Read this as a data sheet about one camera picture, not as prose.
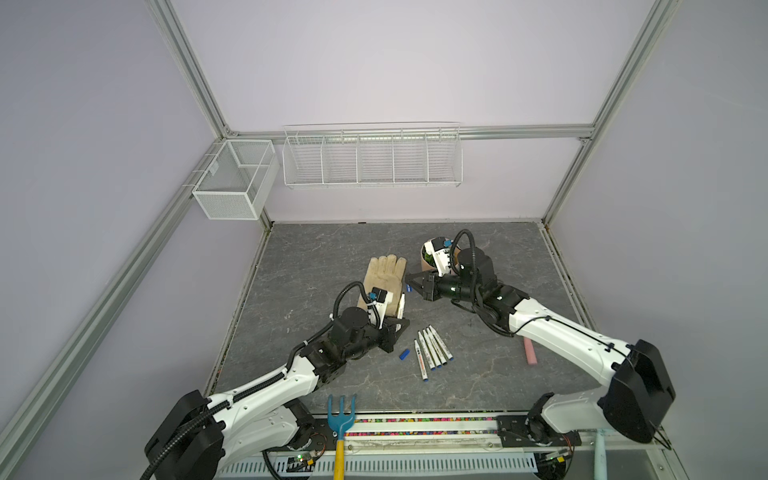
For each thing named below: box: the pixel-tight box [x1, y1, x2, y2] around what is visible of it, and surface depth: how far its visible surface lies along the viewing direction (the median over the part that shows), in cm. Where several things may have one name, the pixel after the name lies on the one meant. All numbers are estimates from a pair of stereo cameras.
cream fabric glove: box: [358, 254, 407, 317], surface depth 107 cm
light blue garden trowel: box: [594, 430, 608, 480], surface depth 70 cm
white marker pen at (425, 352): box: [417, 330, 436, 371], surface depth 88 cm
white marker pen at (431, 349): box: [422, 328, 442, 368], surface depth 88 cm
